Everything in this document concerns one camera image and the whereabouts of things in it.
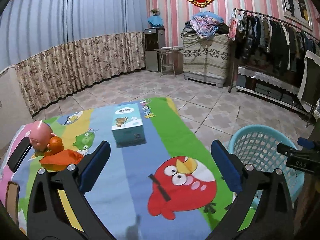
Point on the brown wooden tray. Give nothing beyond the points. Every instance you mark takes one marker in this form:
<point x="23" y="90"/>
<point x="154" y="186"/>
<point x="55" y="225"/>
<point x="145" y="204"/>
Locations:
<point x="11" y="201"/>

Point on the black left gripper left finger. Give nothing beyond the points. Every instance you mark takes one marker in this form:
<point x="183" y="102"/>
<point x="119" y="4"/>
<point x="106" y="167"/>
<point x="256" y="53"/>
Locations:
<point x="57" y="206"/>

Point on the cabinet with knitted cover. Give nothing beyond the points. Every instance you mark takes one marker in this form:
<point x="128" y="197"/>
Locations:
<point x="206" y="61"/>

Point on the grey water dispenser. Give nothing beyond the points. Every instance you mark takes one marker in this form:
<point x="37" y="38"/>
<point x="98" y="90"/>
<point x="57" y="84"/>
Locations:
<point x="154" y="40"/>

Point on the small folding table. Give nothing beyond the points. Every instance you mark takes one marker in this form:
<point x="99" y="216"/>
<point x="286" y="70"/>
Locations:
<point x="167" y="58"/>

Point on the blue floral cloth cover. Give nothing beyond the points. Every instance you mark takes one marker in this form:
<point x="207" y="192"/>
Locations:
<point x="316" y="112"/>

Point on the blue tissue box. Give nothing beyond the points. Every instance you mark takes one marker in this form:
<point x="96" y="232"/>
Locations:
<point x="127" y="125"/>

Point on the floral blue curtain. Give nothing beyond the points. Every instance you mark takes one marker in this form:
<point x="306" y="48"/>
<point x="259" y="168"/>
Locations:
<point x="58" y="47"/>

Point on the framed wall picture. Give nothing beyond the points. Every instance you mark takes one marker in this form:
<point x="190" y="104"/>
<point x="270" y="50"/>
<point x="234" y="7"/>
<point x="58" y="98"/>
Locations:
<point x="298" y="12"/>

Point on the orange plastic bag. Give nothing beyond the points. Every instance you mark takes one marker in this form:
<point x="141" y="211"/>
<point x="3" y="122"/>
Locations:
<point x="60" y="160"/>

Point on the black long wallet case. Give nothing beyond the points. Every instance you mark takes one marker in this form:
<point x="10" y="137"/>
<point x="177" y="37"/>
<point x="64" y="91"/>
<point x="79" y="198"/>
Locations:
<point x="19" y="154"/>

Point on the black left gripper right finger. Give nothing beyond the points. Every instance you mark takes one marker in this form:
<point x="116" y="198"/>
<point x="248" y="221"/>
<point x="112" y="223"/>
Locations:
<point x="262" y="208"/>

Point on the blue covered water bottle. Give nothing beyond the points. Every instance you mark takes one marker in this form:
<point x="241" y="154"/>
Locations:
<point x="155" y="20"/>

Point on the light blue plastic basket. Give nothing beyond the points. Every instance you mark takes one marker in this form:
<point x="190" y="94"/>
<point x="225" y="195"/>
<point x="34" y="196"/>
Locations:
<point x="257" y="145"/>

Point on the colourful cartoon play mat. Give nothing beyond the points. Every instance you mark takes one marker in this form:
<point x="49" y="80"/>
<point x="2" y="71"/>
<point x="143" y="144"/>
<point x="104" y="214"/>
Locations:
<point x="168" y="187"/>

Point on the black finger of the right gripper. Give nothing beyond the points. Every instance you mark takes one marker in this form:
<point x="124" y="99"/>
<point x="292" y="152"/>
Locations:
<point x="305" y="160"/>

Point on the low bench with lace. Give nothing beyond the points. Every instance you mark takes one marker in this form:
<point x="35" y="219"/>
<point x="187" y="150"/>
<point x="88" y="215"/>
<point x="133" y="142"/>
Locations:
<point x="272" y="89"/>

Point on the pile of clothes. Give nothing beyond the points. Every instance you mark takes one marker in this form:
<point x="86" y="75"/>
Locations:
<point x="205" y="25"/>

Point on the pink pig mug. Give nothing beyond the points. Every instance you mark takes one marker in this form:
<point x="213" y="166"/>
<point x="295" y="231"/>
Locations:
<point x="40" y="135"/>

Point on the black covered screen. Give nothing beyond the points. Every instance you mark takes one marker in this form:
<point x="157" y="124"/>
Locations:
<point x="309" y="89"/>

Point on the whole orange fruit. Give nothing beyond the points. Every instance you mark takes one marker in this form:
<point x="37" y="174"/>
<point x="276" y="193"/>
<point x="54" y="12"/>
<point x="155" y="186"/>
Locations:
<point x="55" y="145"/>

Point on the clothes rack with garments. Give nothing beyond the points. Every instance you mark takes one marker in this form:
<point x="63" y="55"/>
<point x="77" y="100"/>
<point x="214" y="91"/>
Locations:
<point x="269" y="49"/>

